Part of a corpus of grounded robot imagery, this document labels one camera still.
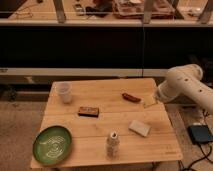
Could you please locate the translucent plastic cup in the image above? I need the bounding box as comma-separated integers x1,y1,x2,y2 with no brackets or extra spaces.
56,82,72,103

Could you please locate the cluttered tray on bench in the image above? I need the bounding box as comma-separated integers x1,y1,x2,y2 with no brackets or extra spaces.
112,0,175,18

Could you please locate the black power box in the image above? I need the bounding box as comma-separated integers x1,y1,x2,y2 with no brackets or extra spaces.
187,125,213,144

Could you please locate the white sponge block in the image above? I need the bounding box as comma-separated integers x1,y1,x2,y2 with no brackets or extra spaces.
129,120,151,137

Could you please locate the brown rectangular box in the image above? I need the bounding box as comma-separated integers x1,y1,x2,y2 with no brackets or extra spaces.
78,107,99,117

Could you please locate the black cable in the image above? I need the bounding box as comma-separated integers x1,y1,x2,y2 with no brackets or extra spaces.
178,109,213,171

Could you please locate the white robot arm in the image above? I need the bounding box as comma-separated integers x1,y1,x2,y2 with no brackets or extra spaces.
152,64,213,114

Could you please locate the green plate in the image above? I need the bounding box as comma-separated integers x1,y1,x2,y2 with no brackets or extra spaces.
33,125,72,166

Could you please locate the wooden folding table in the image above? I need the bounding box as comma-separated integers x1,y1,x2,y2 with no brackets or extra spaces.
41,78,183,168

